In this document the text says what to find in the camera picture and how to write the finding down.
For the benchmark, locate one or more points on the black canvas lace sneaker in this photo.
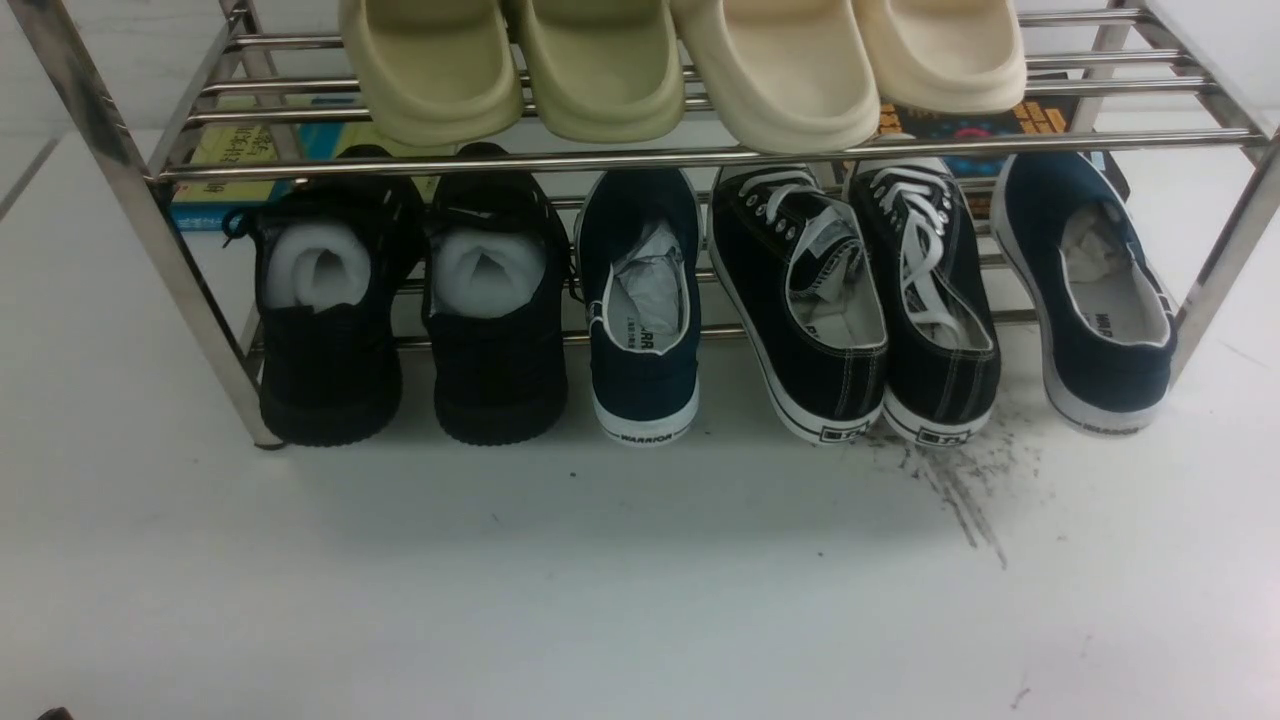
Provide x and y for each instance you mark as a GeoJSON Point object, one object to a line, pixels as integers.
{"type": "Point", "coordinates": [795, 265]}
{"type": "Point", "coordinates": [944, 362]}

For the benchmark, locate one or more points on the navy canvas shoe middle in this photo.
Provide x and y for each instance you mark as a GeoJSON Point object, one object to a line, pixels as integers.
{"type": "Point", "coordinates": [637, 244]}

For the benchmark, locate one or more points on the navy canvas shoe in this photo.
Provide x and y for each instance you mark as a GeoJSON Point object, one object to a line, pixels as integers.
{"type": "Point", "coordinates": [637, 244]}
{"type": "Point", "coordinates": [1106, 324]}

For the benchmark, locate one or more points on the navy canvas shoe right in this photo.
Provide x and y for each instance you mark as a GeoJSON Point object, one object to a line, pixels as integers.
{"type": "Point", "coordinates": [1106, 324]}

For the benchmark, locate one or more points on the silver metal shoe rack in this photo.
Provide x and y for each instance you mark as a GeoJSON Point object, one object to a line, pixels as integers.
{"type": "Point", "coordinates": [1144, 87]}

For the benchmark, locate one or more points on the black knit sneaker right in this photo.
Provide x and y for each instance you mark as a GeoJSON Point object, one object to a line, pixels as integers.
{"type": "Point", "coordinates": [496, 263]}

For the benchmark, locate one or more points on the black knit sneaker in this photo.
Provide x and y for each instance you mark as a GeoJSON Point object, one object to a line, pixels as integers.
{"type": "Point", "coordinates": [330, 256]}
{"type": "Point", "coordinates": [496, 263]}

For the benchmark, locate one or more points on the olive green slipper right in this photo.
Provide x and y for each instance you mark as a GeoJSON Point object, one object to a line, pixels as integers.
{"type": "Point", "coordinates": [601, 71]}

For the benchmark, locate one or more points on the olive green slipper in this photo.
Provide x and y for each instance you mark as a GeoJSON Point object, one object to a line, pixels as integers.
{"type": "Point", "coordinates": [433, 72]}
{"type": "Point", "coordinates": [601, 71]}

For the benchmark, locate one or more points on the cream slipper left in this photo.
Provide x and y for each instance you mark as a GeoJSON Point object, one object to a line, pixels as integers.
{"type": "Point", "coordinates": [787, 77]}

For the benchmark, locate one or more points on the cream slipper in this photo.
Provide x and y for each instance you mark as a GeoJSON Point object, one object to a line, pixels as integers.
{"type": "Point", "coordinates": [787, 77]}
{"type": "Point", "coordinates": [949, 57]}

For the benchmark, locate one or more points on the black knit sneaker left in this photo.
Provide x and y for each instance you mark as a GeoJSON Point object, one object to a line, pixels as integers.
{"type": "Point", "coordinates": [330, 256]}

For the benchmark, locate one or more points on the olive green slipper left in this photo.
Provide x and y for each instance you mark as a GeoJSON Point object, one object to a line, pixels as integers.
{"type": "Point", "coordinates": [433, 72]}

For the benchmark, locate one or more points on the cream slipper right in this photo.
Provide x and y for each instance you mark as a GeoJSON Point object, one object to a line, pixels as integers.
{"type": "Point", "coordinates": [949, 57]}

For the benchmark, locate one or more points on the yellow blue book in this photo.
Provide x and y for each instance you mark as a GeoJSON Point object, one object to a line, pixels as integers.
{"type": "Point", "coordinates": [200, 206]}

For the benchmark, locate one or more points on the black orange book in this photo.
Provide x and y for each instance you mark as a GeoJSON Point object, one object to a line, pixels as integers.
{"type": "Point", "coordinates": [1051, 115]}

